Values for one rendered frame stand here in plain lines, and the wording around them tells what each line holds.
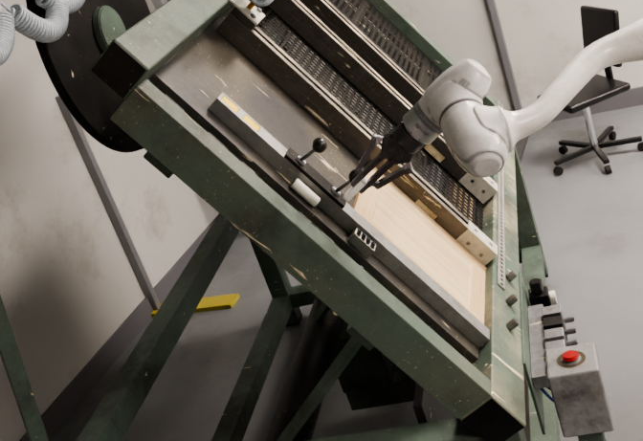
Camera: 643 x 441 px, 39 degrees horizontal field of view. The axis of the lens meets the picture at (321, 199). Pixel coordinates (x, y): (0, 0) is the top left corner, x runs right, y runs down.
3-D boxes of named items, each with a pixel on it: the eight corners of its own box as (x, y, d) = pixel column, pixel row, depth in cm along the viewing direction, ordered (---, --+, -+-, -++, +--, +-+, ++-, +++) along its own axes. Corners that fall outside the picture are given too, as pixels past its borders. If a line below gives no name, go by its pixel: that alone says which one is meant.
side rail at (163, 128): (458, 420, 222) (492, 395, 217) (108, 119, 203) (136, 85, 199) (459, 405, 227) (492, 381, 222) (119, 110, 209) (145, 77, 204)
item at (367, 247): (366, 258, 231) (374, 252, 230) (346, 241, 230) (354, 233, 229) (368, 251, 235) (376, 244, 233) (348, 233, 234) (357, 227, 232)
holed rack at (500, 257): (503, 290, 267) (505, 289, 266) (497, 283, 266) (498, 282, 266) (501, 105, 414) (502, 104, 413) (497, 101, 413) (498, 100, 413)
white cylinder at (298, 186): (288, 188, 227) (312, 209, 228) (296, 181, 226) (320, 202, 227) (291, 183, 230) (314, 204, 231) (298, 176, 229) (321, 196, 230)
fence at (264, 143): (478, 348, 241) (489, 340, 240) (207, 108, 226) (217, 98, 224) (478, 338, 246) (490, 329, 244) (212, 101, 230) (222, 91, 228)
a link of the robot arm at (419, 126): (445, 135, 201) (427, 153, 204) (447, 121, 210) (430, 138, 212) (415, 108, 200) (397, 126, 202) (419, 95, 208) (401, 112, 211)
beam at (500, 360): (494, 451, 223) (527, 428, 219) (458, 420, 221) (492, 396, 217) (496, 132, 420) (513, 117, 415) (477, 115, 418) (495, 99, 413)
